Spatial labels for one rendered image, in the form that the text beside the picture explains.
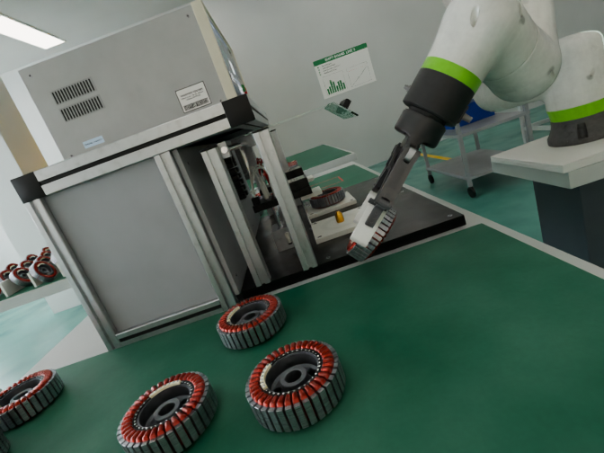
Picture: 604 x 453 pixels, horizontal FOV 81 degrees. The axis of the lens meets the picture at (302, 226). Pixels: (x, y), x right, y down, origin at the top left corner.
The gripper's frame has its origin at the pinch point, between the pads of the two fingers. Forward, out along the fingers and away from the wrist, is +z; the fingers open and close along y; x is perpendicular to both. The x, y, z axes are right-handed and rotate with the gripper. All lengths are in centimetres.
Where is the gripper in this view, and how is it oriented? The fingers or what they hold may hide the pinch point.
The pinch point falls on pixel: (363, 224)
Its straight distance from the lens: 64.2
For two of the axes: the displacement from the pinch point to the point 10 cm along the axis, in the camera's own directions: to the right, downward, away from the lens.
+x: -8.8, -4.7, 0.5
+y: 1.8, -2.5, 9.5
